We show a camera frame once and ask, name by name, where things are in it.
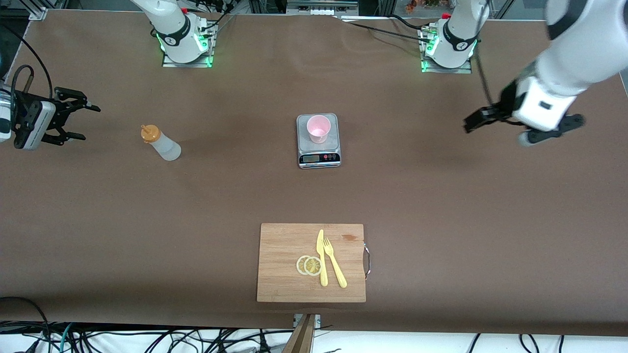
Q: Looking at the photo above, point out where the translucent sauce bottle orange cap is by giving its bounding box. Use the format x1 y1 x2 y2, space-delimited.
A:
140 124 182 162

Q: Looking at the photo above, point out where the pink plastic cup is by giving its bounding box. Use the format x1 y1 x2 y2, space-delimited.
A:
306 114 332 144

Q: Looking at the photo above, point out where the silver digital kitchen scale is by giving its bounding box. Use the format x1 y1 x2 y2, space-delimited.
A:
296 113 342 169

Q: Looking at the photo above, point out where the white power strip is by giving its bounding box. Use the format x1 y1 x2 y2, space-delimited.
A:
287 4 359 18

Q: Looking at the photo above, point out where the yellow plastic fork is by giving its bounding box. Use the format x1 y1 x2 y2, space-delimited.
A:
323 237 348 289

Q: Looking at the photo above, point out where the yellow plastic knife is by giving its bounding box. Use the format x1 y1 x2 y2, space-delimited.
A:
316 229 329 287

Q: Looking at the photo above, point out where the wooden cutting board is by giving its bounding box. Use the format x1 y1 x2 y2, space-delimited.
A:
256 223 371 303

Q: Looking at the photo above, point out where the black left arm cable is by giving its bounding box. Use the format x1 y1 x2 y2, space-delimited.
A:
471 0 496 111

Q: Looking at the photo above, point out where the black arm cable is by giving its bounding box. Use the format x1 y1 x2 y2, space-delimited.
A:
0 24 53 106
471 0 496 111

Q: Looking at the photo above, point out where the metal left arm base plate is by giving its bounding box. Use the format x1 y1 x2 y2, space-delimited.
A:
420 25 473 74

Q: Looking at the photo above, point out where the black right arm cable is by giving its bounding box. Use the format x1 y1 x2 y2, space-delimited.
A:
0 24 53 106

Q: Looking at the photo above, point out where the aluminium frame profile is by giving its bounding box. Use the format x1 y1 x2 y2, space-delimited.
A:
27 0 51 21

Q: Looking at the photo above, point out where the short black table cable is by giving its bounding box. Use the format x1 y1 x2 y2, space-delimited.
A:
389 14 428 33

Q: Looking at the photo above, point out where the long black table cable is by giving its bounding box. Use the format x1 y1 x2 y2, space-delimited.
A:
339 20 435 45

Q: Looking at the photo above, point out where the black base cable bundle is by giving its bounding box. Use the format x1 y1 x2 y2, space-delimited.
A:
194 0 238 37

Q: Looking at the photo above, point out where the black looped floor cable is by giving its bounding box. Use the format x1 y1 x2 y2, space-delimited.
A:
0 296 51 353

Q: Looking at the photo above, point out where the teal floor cable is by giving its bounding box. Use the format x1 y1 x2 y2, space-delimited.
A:
58 323 75 353

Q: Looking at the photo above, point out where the wooden post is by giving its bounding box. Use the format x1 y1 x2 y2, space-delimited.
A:
282 314 317 353

